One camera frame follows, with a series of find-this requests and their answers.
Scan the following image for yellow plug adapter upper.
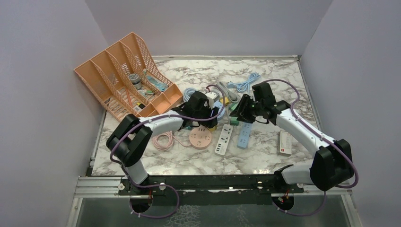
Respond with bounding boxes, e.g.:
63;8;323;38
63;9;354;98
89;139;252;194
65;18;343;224
219;97;230;106

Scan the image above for pink coiled cable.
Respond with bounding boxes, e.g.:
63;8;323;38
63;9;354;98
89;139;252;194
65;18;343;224
153;131;192;152

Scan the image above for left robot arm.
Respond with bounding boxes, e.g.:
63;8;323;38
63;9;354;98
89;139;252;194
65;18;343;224
106;92;220;194

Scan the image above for white power strip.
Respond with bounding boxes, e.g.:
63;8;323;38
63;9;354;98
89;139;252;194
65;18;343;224
215;124;234;156

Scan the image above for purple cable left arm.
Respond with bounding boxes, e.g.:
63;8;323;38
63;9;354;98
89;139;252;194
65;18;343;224
109;84;227;189

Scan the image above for light blue power cable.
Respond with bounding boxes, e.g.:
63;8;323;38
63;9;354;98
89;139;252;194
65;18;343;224
227;72;261;95

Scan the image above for black mounting rail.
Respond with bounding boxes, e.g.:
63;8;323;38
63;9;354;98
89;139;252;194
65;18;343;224
118;174;304;206

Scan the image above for green plug adapter lower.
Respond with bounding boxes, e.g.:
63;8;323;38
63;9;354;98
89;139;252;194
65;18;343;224
229;117;239;126

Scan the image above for blue coiled cable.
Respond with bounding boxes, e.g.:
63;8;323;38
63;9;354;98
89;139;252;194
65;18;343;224
183;87;198;103

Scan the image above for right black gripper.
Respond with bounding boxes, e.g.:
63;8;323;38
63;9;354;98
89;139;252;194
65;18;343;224
230;94;263;123

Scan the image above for blue round power socket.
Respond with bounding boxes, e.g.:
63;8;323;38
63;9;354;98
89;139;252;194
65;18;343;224
214;101;226;121

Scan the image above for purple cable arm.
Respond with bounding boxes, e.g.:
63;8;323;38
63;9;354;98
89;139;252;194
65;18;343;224
109;84;227;189
260;78;359;189

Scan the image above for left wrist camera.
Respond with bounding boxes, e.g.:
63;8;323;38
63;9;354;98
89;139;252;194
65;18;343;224
205;91;220;102

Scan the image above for pink round power socket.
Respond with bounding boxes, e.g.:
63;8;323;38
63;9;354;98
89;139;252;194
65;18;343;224
189;126;212;150

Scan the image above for blue power strip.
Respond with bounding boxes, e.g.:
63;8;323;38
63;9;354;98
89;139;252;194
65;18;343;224
236;122;252;149

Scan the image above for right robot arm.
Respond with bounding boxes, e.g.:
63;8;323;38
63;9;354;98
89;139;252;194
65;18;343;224
230;80;358;192

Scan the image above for small white red box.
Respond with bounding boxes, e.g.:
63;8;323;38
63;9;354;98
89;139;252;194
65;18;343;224
278;131;292;157

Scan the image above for grey coiled cable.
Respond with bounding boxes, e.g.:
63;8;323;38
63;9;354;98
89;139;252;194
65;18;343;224
216;81;242;104

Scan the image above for orange plastic file rack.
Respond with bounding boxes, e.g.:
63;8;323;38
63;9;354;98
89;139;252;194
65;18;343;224
74;32;183;121

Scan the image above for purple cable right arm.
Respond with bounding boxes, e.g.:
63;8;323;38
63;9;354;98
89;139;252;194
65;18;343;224
260;78;359;189

